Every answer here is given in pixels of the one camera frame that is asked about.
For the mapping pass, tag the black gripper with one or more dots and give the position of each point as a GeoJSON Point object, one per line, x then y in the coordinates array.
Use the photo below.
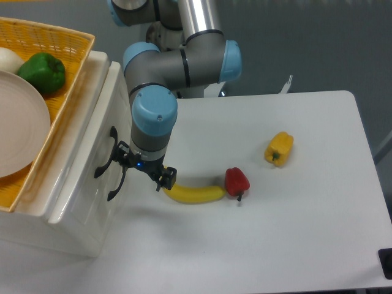
{"type": "Point", "coordinates": [149, 162]}

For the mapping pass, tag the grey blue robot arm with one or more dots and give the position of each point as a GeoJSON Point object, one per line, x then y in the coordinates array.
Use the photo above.
{"type": "Point", "coordinates": [152, 76]}

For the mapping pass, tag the white drawer cabinet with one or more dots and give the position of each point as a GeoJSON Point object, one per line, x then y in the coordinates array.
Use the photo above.
{"type": "Point", "coordinates": [28, 223]}

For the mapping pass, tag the yellow banana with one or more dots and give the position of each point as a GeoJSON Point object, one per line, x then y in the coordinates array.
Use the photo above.
{"type": "Point", "coordinates": [195, 195]}

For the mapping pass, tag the red bell pepper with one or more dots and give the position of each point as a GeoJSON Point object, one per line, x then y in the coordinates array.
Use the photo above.
{"type": "Point", "coordinates": [236, 183]}

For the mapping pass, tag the beige round plate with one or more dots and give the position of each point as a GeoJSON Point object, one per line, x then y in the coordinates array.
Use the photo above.
{"type": "Point", "coordinates": [25, 123]}

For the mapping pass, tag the green bell pepper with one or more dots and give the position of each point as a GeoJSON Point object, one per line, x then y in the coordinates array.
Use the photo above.
{"type": "Point", "coordinates": [44, 72]}

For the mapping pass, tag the yellow bell pepper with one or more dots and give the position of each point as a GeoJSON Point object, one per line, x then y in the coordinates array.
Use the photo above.
{"type": "Point", "coordinates": [279, 149]}

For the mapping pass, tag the white clip at table edge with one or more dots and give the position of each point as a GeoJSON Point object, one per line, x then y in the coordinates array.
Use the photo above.
{"type": "Point", "coordinates": [286, 87]}

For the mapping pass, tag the white onion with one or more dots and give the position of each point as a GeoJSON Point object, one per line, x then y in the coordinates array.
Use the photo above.
{"type": "Point", "coordinates": [10, 61]}

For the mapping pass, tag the black corner device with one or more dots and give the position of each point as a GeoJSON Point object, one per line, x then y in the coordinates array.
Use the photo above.
{"type": "Point", "coordinates": [385, 257]}

